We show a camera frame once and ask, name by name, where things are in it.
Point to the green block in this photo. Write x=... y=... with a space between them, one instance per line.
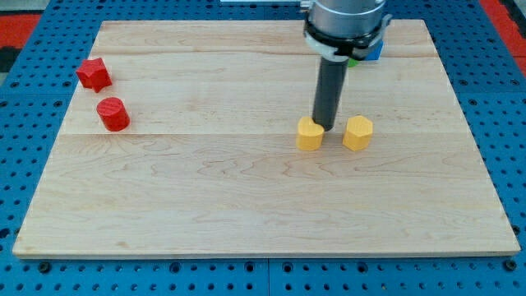
x=352 y=63

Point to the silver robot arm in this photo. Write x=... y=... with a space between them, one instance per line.
x=345 y=29

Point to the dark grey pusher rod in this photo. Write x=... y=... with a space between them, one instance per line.
x=329 y=87

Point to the wooden board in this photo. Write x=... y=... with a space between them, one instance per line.
x=208 y=166

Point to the red star block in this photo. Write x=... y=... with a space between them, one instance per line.
x=93 y=74

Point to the blue cube block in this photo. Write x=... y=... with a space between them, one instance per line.
x=375 y=53

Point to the yellow heart block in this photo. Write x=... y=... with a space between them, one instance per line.
x=309 y=134

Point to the red cylinder block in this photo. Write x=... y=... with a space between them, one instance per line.
x=113 y=114

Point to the yellow hexagon block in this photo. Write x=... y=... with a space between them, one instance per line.
x=358 y=132

